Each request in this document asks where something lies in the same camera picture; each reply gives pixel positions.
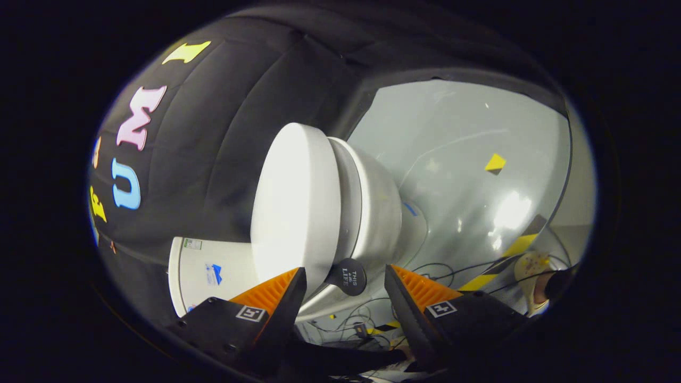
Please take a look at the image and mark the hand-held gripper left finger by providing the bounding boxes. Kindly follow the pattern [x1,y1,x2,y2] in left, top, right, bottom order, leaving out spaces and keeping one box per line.
[165,267,308,383]

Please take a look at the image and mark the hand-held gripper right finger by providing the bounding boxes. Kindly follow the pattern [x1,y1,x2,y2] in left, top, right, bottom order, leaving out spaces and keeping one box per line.
[384,264,533,383]

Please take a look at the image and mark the black round lid tab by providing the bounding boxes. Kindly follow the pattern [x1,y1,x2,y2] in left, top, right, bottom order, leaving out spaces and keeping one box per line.
[325,258,368,296]

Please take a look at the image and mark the white toilet lid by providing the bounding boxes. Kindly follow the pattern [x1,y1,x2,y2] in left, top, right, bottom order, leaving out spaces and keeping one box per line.
[250,122,342,298]

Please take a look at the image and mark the white ceramic toilet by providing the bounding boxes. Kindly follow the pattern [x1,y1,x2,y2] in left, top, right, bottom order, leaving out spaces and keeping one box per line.
[169,139,429,321]

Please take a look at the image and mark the yellow black hazard tape strip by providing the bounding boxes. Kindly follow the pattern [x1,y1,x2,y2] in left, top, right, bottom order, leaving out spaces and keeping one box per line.
[459,214,547,292]

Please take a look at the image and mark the cream patterned slipper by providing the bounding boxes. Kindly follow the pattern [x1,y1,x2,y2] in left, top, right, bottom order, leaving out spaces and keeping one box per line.
[513,251,554,318]

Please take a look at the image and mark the person's leg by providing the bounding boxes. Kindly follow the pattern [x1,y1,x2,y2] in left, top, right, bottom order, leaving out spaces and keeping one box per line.
[534,266,578,307]

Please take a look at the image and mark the small yellow black tape piece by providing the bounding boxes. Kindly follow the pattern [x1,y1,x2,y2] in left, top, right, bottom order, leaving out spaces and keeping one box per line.
[484,153,507,176]

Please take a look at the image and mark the black backdrop cloth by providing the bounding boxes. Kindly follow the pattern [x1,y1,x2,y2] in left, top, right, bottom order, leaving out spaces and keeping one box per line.
[88,4,571,344]

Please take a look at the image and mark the thin black cable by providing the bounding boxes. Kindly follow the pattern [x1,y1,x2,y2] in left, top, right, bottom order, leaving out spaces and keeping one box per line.
[309,226,572,353]

